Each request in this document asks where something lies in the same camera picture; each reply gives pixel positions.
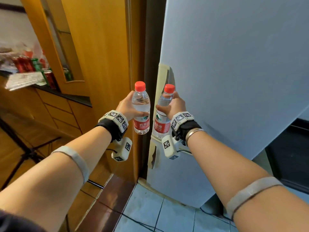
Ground black counter top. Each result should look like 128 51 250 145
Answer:
0 70 93 108

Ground person's right hand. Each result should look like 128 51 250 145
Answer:
156 91 187 120

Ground person's left hand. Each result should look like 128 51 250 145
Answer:
116 91 150 121

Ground white fridge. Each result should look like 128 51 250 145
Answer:
146 0 309 208

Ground dark sleeve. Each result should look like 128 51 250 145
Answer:
0 210 47 232

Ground person's right forearm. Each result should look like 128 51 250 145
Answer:
187 129 309 232

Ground single red can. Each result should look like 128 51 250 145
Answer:
43 69 58 90

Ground right wrist marker band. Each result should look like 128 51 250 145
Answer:
170 111 202 141

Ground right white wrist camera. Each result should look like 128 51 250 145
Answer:
161 135 187 160

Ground person's left forearm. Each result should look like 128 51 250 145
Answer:
0 126 114 216

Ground group of red cans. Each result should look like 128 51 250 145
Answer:
12 55 35 73

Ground black cabinet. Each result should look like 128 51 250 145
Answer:
265 118 309 195

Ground wrist marker band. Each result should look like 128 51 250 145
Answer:
170 111 202 141
97 110 129 143

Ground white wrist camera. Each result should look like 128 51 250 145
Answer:
161 135 187 160
111 137 133 162

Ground silver bracelet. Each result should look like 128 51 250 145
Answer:
185 128 207 145

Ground clear plastic bags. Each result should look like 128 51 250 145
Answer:
0 40 47 61

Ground wooden drawer cabinet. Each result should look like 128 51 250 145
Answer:
0 76 93 139

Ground black tripod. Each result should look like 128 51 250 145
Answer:
0 116 62 190

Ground green can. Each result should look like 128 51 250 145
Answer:
31 58 42 72

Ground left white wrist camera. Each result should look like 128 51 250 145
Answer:
111 137 133 162

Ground clear water bottle red cap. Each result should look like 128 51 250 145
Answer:
131 81 151 135
152 84 176 139

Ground cream fridge door handle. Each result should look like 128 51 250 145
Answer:
147 63 171 170

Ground wooden door frame panel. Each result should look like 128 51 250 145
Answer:
20 0 147 184

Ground left wrist marker band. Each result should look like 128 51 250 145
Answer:
97 110 129 143

